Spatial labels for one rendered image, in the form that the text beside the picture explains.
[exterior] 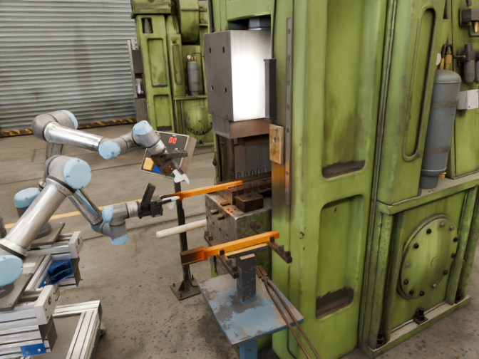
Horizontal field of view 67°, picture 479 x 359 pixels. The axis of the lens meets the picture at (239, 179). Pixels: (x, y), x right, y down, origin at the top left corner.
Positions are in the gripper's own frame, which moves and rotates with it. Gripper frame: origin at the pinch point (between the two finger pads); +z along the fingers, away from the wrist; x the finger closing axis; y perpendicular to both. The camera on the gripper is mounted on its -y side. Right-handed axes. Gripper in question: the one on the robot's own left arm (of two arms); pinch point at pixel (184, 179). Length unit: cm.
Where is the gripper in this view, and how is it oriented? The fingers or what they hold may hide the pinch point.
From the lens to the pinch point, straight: 181.5
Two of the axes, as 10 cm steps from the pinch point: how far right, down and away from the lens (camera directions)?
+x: 4.8, 2.8, -8.3
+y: -7.5, 6.3, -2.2
